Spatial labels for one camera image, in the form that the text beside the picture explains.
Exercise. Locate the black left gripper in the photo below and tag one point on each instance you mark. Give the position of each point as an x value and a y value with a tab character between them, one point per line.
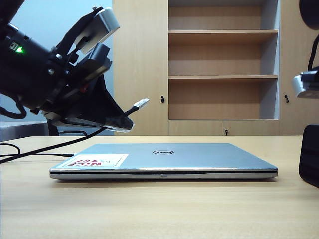
74	79

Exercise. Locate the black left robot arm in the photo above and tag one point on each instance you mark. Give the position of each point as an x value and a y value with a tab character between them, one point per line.
20	72

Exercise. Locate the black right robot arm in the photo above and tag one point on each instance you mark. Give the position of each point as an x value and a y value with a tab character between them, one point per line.
311	11

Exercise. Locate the red white laptop sticker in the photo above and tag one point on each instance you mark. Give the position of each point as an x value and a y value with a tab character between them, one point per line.
97	160

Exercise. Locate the light wooden cabinet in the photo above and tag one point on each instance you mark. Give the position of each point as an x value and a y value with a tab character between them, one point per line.
139	74

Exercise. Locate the black office chair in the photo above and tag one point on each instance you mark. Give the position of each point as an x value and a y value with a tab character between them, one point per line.
52	129

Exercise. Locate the black cabinet key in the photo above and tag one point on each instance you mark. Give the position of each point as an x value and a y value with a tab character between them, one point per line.
226	132
286	98
162	99

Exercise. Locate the grey low cabinet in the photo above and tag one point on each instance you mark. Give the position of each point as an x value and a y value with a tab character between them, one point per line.
22	129

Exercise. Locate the silver Dell laptop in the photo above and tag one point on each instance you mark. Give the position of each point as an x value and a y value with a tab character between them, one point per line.
174	159

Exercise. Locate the wooden cabinet shelf board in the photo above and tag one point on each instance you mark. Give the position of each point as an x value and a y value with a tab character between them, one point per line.
221	77
221	32

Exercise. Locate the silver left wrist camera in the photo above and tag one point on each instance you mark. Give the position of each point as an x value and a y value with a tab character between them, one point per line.
102	25

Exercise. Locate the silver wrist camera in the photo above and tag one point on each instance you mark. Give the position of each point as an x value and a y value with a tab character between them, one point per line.
305	87
102	25

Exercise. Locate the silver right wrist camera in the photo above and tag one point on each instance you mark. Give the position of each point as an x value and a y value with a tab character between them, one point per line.
305	87

